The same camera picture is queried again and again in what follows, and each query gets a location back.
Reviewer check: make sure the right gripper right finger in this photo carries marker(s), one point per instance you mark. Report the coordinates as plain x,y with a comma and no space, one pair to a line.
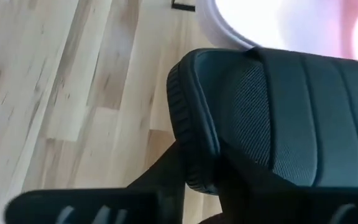
291,207

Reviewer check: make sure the pink foam slide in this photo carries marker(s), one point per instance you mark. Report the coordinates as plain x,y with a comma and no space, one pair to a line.
259,21

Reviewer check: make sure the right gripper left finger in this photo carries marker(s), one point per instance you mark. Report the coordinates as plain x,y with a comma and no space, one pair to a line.
104,207

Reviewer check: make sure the wooden shelf with black frame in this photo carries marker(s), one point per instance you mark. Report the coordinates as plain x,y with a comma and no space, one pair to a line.
183,7

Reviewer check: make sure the black foam slide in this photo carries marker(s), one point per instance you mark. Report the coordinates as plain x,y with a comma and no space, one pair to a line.
291,109

